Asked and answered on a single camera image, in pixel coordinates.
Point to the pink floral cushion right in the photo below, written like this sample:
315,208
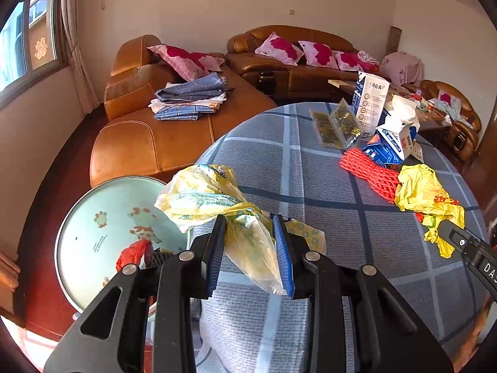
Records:
356,61

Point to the blue plaid tablecloth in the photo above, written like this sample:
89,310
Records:
281,167

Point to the mint cartoon trash bin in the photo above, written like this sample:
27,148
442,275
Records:
104,222

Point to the orange leather chaise sofa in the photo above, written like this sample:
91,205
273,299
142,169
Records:
135,143

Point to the pink floral pillow on chaise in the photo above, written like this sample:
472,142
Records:
189,65

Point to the dark grey knitted cloth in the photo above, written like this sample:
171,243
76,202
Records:
158,258

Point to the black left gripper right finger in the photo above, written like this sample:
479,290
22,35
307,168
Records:
357,321

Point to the pink cloth covered stand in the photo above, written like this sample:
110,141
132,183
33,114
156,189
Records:
402,68

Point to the torn blue white milk carton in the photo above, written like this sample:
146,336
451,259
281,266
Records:
393,141

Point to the pink floral cushion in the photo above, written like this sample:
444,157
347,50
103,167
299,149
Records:
356,61
318,54
280,49

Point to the pale yellow plastic bag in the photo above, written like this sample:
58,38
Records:
267,248

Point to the tall white blue carton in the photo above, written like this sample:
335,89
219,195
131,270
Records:
368,101

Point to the red foam fruit net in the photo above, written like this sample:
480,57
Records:
383,181

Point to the folded blue plaid bedding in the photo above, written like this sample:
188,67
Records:
192,100

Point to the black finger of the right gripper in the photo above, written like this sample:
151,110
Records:
479,257

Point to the brown leather sofa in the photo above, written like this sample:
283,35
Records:
279,81

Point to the window with wooden frame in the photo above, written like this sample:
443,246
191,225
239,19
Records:
32,45

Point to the person's right hand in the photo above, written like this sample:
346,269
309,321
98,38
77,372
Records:
480,330

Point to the pink floral cushion middle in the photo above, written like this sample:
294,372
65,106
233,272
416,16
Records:
318,54

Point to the wooden coffee table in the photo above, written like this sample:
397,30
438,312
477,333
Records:
429,119

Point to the red plastic bag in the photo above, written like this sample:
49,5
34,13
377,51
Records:
138,253

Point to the pink floral cushion left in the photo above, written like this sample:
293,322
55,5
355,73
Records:
280,49

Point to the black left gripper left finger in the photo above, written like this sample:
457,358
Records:
110,335

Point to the beige curtain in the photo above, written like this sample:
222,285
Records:
84,88

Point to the gold patterned sachet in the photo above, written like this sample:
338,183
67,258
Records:
346,125
326,133

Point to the brown leather armchair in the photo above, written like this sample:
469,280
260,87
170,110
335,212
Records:
465,125

